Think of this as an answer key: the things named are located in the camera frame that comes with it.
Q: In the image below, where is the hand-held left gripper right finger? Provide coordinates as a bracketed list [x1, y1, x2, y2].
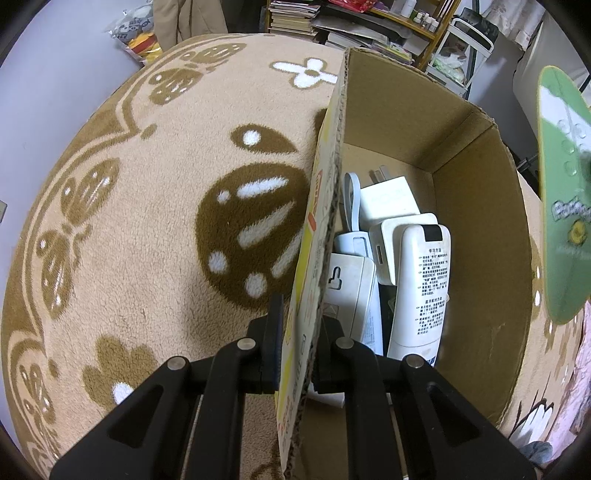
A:
[311, 316, 536, 480]

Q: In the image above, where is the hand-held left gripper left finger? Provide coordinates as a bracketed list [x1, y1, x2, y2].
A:
[48, 294, 284, 480]

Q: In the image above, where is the white rectangular plastic device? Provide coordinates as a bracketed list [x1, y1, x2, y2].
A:
[323, 253, 384, 358]

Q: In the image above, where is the white squeeze tube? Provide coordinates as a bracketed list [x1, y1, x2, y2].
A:
[387, 224, 452, 367]

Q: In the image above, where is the pale blue power bank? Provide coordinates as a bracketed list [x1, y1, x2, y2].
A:
[333, 172, 372, 257]

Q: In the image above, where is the white power adapter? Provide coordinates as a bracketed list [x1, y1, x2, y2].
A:
[358, 166, 421, 232]
[368, 212, 439, 287]

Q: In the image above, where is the cardboard box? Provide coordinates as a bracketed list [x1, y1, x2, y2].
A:
[272, 46, 543, 476]

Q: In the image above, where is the green oval board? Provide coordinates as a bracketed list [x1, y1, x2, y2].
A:
[537, 66, 591, 325]

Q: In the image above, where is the grey cloth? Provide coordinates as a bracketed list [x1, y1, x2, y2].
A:
[522, 440, 555, 464]

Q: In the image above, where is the pink cloth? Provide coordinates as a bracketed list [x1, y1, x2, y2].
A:
[545, 305, 591, 444]

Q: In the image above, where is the white rolling cart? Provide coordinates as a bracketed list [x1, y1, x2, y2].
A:
[427, 7, 499, 97]

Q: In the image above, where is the stack of books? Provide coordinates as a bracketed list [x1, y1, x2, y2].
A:
[268, 0, 416, 65]

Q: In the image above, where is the wooden shelf unit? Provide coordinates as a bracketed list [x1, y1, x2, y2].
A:
[263, 0, 462, 70]

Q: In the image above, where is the bag of toys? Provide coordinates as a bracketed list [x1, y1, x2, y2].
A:
[104, 4, 164, 68]

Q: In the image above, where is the beige coat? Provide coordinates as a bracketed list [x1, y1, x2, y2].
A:
[152, 0, 229, 40]

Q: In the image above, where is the row of cosmetic bottles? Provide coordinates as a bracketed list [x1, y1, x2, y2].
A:
[399, 0, 448, 31]

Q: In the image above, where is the beige curtain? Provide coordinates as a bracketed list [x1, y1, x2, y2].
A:
[482, 0, 548, 47]

